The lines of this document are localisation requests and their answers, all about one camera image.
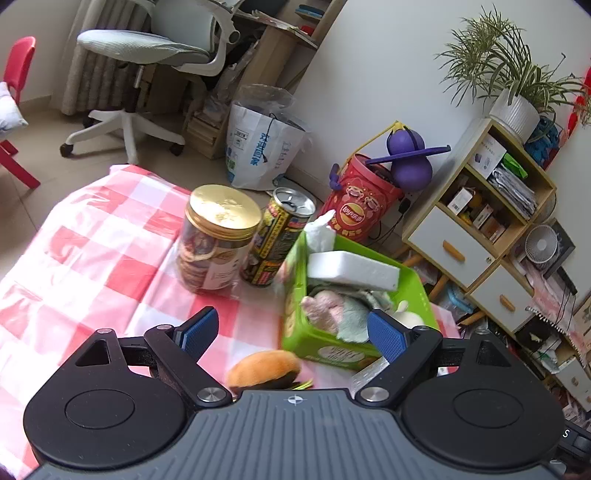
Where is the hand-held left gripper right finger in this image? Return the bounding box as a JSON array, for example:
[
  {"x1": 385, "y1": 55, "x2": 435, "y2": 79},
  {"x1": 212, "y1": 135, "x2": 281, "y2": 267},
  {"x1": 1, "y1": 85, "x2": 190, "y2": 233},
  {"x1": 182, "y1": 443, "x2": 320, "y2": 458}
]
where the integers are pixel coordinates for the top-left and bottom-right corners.
[{"x1": 353, "y1": 309, "x2": 522, "y2": 409}]

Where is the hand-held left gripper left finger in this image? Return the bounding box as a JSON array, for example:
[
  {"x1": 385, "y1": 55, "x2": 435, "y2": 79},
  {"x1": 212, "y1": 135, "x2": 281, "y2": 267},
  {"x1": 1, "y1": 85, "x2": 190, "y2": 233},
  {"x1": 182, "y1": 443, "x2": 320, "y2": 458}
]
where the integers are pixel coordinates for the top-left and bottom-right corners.
[{"x1": 58, "y1": 307, "x2": 232, "y2": 409}]

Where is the white plush toy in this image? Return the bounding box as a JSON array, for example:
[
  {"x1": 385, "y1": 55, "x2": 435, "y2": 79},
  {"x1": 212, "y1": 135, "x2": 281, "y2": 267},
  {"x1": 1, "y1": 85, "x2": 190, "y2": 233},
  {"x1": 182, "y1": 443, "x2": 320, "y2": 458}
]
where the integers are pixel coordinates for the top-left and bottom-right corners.
[{"x1": 392, "y1": 300, "x2": 426, "y2": 331}]

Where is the pastel patchwork plush toy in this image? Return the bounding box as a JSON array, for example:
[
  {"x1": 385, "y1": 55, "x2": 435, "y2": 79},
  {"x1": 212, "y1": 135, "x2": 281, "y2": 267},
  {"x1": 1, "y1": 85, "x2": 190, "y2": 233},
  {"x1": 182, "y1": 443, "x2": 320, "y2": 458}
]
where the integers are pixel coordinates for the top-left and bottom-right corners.
[{"x1": 300, "y1": 287, "x2": 399, "y2": 343}]

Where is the green plastic bin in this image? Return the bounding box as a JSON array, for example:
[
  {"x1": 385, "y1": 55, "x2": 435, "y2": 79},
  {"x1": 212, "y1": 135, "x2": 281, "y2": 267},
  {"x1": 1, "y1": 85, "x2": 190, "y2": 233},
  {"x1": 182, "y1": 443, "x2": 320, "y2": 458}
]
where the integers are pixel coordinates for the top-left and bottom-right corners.
[{"x1": 276, "y1": 225, "x2": 440, "y2": 373}]

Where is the burger plush toy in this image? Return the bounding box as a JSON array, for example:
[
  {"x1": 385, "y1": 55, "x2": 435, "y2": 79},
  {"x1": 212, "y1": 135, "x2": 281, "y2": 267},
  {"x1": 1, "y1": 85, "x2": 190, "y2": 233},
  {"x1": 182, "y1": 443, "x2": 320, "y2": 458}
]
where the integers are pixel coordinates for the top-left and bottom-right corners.
[{"x1": 226, "y1": 350, "x2": 302, "y2": 394}]

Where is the white foam block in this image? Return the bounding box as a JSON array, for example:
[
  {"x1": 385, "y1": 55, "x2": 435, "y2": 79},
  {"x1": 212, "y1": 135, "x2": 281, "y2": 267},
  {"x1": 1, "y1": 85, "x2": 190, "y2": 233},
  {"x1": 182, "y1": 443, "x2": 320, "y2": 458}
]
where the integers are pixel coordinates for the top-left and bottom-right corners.
[{"x1": 307, "y1": 250, "x2": 402, "y2": 293}]

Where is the white tissue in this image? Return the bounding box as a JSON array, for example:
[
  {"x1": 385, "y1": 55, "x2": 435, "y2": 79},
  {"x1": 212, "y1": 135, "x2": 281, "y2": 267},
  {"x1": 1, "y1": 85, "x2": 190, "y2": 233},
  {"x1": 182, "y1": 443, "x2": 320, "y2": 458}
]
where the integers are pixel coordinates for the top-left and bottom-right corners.
[{"x1": 304, "y1": 209, "x2": 337, "y2": 256}]

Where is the blue lid storage box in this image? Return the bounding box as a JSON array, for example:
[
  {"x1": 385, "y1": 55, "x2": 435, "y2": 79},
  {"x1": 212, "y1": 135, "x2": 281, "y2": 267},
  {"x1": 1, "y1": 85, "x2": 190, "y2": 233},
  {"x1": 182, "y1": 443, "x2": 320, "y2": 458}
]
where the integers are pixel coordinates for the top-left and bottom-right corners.
[{"x1": 442, "y1": 283, "x2": 475, "y2": 319}]

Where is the clear jar with gold lid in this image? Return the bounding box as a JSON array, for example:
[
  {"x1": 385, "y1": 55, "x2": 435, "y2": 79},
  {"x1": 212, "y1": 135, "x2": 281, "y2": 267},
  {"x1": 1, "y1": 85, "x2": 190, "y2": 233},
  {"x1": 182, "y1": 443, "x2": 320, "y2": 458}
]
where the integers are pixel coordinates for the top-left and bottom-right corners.
[{"x1": 176, "y1": 184, "x2": 263, "y2": 295}]

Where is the tall wooden shelf cabinet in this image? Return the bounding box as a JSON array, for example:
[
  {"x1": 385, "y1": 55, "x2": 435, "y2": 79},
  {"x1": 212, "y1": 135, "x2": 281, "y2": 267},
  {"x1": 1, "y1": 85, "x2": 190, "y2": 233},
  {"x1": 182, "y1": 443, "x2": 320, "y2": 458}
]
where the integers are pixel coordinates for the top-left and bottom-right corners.
[{"x1": 401, "y1": 117, "x2": 558, "y2": 296}]

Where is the black yellow drink can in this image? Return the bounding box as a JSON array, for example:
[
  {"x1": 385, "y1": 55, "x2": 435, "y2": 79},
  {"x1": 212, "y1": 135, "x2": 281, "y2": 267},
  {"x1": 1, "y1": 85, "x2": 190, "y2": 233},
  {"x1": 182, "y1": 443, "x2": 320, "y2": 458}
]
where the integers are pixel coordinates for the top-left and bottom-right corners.
[{"x1": 240, "y1": 186, "x2": 317, "y2": 288}]

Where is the low wooden drawer cabinet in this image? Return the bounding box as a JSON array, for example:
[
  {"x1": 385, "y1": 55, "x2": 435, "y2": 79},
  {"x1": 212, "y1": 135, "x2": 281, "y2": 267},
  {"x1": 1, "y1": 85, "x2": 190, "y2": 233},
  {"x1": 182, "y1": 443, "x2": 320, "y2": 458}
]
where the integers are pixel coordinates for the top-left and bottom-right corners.
[{"x1": 464, "y1": 265, "x2": 541, "y2": 336}]

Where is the red white checked tablecloth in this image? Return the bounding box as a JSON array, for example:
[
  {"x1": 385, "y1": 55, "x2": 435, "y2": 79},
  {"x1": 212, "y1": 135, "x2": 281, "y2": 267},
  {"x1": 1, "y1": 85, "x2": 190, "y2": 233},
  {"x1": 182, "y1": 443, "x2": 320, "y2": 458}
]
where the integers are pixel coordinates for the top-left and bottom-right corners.
[{"x1": 0, "y1": 163, "x2": 461, "y2": 479}]

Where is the red snack bucket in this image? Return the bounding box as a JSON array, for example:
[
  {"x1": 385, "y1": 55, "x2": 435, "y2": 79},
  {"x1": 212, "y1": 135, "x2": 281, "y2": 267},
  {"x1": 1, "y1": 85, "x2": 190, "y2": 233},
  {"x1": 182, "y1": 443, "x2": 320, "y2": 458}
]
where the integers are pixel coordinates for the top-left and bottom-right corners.
[{"x1": 320, "y1": 154, "x2": 404, "y2": 246}]

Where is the pink cloth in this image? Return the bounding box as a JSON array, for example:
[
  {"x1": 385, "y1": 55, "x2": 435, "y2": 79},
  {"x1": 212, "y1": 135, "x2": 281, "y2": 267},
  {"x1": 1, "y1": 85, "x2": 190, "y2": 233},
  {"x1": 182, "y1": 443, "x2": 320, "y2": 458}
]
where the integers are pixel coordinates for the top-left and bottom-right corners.
[{"x1": 525, "y1": 276, "x2": 588, "y2": 334}]

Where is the black power strip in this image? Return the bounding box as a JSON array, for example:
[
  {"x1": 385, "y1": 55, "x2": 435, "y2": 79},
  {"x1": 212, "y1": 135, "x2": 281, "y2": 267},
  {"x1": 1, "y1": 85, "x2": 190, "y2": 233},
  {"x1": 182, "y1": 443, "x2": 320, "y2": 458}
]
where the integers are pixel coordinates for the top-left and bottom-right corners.
[{"x1": 556, "y1": 267, "x2": 579, "y2": 296}]

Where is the purple jump ball toy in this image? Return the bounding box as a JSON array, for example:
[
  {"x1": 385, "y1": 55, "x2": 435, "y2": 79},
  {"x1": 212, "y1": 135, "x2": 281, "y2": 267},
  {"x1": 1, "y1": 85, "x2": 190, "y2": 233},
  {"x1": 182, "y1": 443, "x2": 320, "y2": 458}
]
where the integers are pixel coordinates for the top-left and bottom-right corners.
[{"x1": 366, "y1": 128, "x2": 452, "y2": 193}]

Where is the white desk fan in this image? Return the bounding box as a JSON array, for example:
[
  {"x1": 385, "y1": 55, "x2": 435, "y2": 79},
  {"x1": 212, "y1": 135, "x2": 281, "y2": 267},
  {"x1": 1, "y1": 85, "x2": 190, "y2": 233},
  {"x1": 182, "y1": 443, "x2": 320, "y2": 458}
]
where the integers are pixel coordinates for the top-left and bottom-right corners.
[{"x1": 523, "y1": 224, "x2": 562, "y2": 273}]

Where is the white paper bag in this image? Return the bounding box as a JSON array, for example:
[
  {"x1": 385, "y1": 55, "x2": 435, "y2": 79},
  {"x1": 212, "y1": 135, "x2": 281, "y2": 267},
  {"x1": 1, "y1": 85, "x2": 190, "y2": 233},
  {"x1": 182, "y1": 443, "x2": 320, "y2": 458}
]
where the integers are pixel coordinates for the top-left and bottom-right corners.
[{"x1": 225, "y1": 84, "x2": 313, "y2": 191}]

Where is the stack of papers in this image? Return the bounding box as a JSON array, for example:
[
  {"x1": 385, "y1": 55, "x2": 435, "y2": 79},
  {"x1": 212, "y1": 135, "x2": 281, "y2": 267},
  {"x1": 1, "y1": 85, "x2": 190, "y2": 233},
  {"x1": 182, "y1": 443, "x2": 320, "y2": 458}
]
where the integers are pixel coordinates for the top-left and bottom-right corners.
[{"x1": 489, "y1": 165, "x2": 539, "y2": 220}]

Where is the white box on shelf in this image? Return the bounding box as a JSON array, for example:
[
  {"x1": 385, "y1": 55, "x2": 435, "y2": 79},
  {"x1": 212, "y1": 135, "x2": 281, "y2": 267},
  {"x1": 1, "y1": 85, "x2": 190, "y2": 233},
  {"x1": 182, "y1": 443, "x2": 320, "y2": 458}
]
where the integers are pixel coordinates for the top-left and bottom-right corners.
[{"x1": 471, "y1": 133, "x2": 508, "y2": 179}]

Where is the green packet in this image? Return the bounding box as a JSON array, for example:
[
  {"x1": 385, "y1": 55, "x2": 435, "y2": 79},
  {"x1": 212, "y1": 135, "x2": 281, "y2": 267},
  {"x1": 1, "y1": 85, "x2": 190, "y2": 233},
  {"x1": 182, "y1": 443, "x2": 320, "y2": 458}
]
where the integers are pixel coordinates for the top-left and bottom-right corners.
[{"x1": 502, "y1": 152, "x2": 528, "y2": 179}]

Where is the blue plush toy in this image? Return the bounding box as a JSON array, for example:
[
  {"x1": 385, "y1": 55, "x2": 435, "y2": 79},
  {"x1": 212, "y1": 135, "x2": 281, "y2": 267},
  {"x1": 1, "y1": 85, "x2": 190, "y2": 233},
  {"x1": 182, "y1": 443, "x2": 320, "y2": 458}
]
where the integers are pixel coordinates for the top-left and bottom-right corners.
[{"x1": 526, "y1": 115, "x2": 562, "y2": 169}]

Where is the white ribbed plant pot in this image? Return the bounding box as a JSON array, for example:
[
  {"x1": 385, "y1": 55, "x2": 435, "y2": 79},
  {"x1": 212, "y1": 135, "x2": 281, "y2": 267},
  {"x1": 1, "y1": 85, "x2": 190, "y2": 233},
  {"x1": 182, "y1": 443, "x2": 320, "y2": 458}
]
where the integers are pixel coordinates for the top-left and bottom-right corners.
[{"x1": 489, "y1": 87, "x2": 540, "y2": 144}]

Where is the beige curtain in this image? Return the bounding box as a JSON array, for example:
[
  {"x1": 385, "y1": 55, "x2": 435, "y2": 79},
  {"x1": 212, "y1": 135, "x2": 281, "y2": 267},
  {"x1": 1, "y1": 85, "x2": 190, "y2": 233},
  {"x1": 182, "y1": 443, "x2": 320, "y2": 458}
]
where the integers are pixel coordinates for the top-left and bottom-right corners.
[{"x1": 60, "y1": 0, "x2": 154, "y2": 116}]

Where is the white grey office chair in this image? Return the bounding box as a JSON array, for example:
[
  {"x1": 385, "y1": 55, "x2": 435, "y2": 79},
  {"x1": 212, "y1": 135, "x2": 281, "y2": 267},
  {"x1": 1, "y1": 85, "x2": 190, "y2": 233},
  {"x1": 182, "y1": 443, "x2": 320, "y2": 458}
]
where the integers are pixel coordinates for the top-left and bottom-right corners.
[{"x1": 59, "y1": 0, "x2": 242, "y2": 165}]

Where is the wooden desk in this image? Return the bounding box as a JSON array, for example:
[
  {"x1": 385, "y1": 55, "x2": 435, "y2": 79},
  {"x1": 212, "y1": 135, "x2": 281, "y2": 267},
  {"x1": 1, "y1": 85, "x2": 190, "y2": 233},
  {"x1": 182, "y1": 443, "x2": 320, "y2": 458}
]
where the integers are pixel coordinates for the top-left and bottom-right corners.
[{"x1": 185, "y1": 0, "x2": 348, "y2": 160}]

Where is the white pillow with blue print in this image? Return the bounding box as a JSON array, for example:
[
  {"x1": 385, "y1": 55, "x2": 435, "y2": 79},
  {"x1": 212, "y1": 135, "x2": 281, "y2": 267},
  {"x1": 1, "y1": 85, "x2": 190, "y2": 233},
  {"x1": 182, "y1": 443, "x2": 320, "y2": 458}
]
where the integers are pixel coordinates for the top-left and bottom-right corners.
[{"x1": 0, "y1": 82, "x2": 29, "y2": 137}]

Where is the green spider plant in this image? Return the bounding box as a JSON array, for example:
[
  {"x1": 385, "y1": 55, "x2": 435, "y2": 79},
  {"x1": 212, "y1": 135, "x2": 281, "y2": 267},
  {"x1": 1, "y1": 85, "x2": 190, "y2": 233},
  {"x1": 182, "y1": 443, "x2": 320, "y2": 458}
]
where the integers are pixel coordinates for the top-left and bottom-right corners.
[{"x1": 435, "y1": 6, "x2": 591, "y2": 121}]

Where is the red plastic chair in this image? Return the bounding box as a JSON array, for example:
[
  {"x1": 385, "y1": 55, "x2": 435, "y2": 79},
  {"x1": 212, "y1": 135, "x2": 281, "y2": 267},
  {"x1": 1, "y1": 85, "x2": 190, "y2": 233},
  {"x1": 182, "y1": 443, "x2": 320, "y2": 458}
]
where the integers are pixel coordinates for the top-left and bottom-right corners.
[{"x1": 0, "y1": 36, "x2": 42, "y2": 190}]

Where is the black picture frame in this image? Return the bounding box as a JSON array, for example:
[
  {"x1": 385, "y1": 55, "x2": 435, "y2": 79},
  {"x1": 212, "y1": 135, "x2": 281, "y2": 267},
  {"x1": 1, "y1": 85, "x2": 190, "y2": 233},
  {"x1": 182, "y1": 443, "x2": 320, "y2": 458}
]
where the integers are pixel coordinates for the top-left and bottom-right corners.
[{"x1": 542, "y1": 219, "x2": 577, "y2": 278}]

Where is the red wall decoration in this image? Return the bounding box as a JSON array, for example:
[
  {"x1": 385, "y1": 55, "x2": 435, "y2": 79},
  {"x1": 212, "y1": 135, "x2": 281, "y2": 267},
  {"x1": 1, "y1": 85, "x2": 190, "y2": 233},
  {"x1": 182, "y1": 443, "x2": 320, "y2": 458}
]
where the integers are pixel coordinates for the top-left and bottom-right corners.
[{"x1": 567, "y1": 68, "x2": 591, "y2": 140}]

